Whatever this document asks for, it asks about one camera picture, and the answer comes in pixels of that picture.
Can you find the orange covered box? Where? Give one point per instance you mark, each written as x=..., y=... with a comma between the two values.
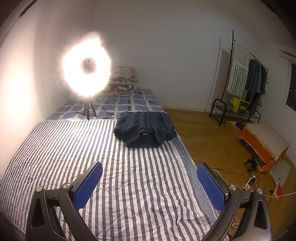
x=267, y=143

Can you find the small black floor device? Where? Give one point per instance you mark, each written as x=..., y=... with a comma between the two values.
x=251, y=165

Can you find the black clothes rack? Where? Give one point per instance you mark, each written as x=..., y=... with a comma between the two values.
x=221, y=109

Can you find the yellow crate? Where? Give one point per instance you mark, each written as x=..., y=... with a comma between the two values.
x=239, y=106

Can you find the folded floral blankets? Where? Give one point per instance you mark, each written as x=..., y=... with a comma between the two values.
x=122, y=80

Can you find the dark hanging clothes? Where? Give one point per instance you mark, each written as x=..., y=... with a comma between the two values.
x=255, y=85

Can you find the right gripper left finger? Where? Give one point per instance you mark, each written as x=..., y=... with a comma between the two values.
x=43, y=222

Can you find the blue checked bed sheet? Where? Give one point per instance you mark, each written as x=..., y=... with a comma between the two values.
x=110, y=107

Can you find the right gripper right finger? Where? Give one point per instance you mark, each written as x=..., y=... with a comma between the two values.
x=255, y=222

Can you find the black tripod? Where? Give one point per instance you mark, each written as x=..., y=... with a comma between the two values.
x=88, y=110

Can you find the white power strip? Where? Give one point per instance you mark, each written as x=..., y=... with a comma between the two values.
x=250, y=182

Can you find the striped blue white quilt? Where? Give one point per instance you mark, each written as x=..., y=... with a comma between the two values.
x=143, y=194

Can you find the dark window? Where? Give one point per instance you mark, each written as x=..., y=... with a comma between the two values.
x=291, y=95

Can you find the teal plaid fleece jacket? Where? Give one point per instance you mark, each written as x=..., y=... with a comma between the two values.
x=144, y=129

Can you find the bright ring light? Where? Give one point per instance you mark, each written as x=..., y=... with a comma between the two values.
x=86, y=66

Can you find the striped white hanging towel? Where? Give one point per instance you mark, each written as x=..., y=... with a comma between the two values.
x=239, y=70

